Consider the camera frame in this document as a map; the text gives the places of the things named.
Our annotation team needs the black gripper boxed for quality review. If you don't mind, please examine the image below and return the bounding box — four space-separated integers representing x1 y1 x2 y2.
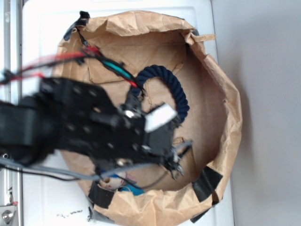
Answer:
89 90 193 180

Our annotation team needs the dark blue twisted rope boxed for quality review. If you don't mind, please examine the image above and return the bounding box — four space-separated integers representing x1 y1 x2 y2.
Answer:
130 65 190 124

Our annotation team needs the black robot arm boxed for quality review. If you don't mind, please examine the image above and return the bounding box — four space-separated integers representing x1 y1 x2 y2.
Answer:
0 78 189 180

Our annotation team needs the grey plush mouse toy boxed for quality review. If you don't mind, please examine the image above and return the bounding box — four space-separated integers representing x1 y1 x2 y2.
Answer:
100 171 137 191

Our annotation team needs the brown paper lined box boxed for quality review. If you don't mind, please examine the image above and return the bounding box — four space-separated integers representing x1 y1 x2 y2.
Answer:
57 10 242 226

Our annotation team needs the red green wire bundle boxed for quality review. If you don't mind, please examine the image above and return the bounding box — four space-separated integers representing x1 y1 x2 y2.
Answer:
0 46 146 97

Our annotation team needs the grey ribbon cable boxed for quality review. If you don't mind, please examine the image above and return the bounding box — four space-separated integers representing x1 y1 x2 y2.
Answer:
0 156 151 182

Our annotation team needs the metal rail frame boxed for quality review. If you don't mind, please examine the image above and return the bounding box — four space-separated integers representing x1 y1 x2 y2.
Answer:
0 0 24 226

